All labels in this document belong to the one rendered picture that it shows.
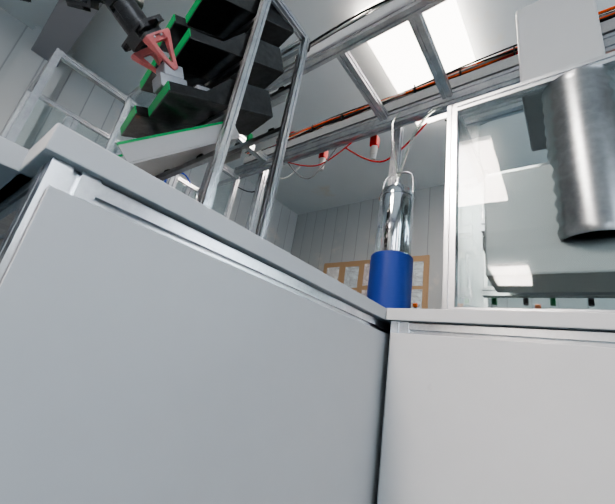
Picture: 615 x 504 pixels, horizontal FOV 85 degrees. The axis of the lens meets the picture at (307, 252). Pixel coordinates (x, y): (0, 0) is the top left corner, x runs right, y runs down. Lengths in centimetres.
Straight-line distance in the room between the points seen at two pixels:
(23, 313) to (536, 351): 77
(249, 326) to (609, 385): 60
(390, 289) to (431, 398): 47
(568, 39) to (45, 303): 140
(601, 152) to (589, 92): 18
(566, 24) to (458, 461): 125
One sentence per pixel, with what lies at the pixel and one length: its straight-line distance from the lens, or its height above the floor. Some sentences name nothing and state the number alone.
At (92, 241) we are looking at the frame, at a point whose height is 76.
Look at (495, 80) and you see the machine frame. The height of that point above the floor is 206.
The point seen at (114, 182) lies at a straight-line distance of 41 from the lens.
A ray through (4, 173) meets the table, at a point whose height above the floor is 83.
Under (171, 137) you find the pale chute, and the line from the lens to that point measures 79.
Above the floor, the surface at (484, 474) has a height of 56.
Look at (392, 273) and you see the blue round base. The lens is 120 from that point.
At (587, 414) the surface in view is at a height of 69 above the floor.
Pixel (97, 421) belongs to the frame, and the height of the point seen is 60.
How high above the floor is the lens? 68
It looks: 19 degrees up
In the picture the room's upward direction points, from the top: 10 degrees clockwise
